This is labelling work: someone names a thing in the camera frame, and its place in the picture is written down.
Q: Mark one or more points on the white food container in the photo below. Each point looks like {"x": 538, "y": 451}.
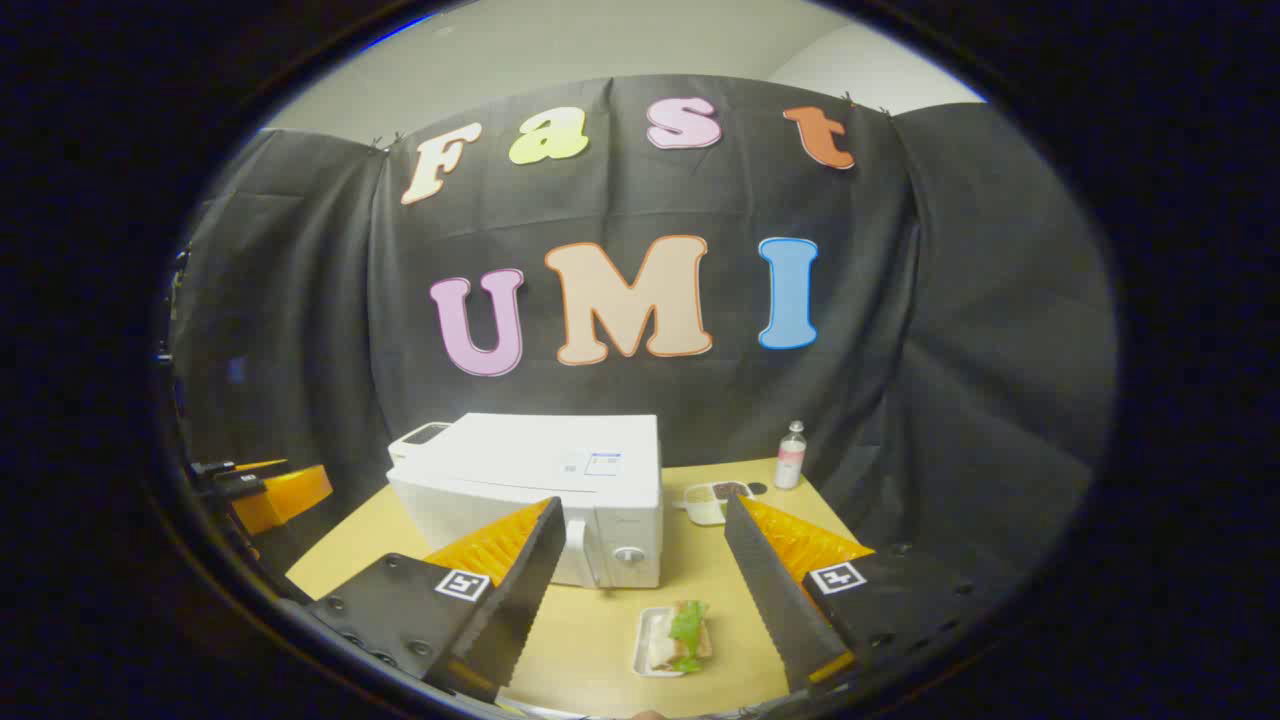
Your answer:
{"x": 705, "y": 505}

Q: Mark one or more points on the white microwave oven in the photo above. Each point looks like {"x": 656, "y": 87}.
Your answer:
{"x": 520, "y": 460}

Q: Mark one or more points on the black backdrop cloth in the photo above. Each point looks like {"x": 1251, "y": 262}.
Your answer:
{"x": 700, "y": 400}

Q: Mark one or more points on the small bottle with pink label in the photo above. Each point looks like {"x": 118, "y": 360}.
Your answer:
{"x": 790, "y": 465}

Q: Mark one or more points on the white plastic tray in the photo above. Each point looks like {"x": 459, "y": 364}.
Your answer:
{"x": 642, "y": 645}

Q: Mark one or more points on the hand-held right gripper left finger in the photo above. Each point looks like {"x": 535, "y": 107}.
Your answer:
{"x": 520, "y": 590}

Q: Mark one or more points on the lettuce toast sandwich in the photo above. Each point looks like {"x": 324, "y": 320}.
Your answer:
{"x": 685, "y": 635}

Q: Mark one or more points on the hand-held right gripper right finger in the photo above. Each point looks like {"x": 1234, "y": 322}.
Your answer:
{"x": 765, "y": 590}

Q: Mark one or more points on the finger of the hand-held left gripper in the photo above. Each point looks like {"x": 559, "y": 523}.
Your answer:
{"x": 212, "y": 467}
{"x": 240, "y": 485}

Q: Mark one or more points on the white toaster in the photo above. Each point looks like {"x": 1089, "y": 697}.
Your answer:
{"x": 420, "y": 438}

